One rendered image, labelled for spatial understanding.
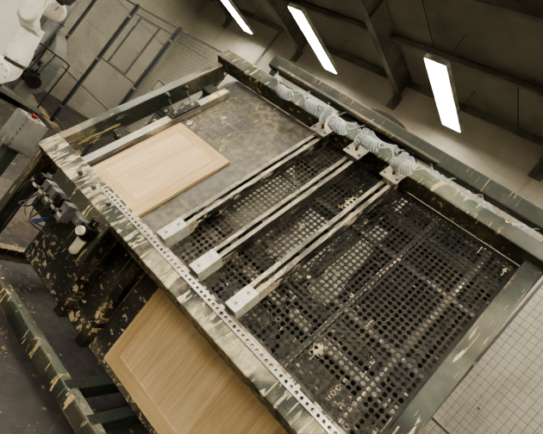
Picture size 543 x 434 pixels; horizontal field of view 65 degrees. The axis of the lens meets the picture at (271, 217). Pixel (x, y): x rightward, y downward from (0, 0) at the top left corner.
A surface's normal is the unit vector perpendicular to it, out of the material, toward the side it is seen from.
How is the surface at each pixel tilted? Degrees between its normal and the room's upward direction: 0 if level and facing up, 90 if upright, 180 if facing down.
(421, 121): 90
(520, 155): 90
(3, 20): 90
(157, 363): 90
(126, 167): 57
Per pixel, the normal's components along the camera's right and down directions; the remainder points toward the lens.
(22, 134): 0.69, 0.57
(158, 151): 0.03, -0.64
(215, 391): -0.37, -0.25
